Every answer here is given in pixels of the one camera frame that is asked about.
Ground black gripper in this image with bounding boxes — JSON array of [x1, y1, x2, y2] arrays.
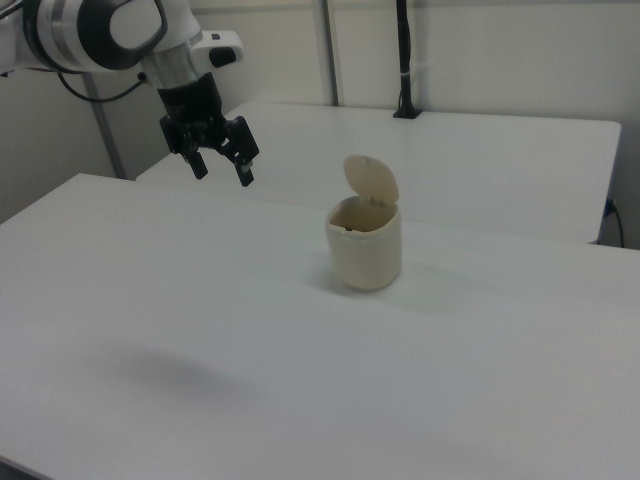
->
[[156, 72, 261, 188]]

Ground cream trash bin lid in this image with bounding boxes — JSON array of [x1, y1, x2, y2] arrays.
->
[[342, 153, 401, 207]]

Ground cream plastic trash bin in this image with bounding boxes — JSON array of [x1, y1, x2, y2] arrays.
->
[[324, 195, 404, 294]]

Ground black pole with clamp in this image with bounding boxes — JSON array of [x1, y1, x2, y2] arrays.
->
[[392, 0, 424, 120]]

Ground white side table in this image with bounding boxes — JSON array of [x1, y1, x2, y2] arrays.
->
[[134, 101, 623, 246]]

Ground aluminium frame post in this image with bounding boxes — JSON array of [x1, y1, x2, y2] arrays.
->
[[82, 72, 127, 181], [318, 0, 347, 108]]

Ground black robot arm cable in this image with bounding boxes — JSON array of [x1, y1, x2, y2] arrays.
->
[[57, 71, 148, 104]]

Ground black wall power cable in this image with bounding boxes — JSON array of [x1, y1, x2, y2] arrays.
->
[[604, 198, 626, 248]]

